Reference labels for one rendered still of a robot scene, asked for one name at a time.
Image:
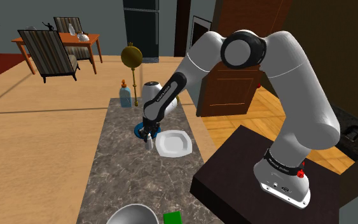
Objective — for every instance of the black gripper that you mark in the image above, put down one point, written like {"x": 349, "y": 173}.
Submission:
{"x": 149, "y": 128}

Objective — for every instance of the black refrigerator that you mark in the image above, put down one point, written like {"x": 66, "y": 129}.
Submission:
{"x": 141, "y": 28}

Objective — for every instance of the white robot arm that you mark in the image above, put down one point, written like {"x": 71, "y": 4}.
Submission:
{"x": 293, "y": 93}

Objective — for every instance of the silver metal bowl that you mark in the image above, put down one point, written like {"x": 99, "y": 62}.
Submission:
{"x": 133, "y": 215}

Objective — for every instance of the striped armchair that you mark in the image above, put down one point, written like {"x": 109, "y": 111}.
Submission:
{"x": 70, "y": 22}
{"x": 47, "y": 52}

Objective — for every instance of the small white shaker bottle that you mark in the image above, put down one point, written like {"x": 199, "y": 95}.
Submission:
{"x": 149, "y": 145}

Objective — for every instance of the gold round standing mirror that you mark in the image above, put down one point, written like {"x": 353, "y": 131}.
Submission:
{"x": 131, "y": 56}

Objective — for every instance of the dark robot stand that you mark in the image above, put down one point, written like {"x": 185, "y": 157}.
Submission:
{"x": 228, "y": 180}

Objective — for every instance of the blue soap dispenser bottle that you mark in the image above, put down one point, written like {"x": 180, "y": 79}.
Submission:
{"x": 125, "y": 96}

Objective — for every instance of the white square-rimmed plate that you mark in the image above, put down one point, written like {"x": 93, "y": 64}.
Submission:
{"x": 173, "y": 143}

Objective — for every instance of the white-framed dark wall picture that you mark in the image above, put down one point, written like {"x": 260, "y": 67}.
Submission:
{"x": 198, "y": 31}

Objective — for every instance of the green box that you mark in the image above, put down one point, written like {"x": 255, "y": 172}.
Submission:
{"x": 172, "y": 218}

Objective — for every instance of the orange wooden table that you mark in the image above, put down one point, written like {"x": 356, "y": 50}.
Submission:
{"x": 70, "y": 39}

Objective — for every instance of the blue round plate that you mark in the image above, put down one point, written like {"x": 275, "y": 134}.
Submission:
{"x": 137, "y": 131}

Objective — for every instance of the brown wooden door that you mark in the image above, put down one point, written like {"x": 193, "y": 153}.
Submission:
{"x": 228, "y": 90}

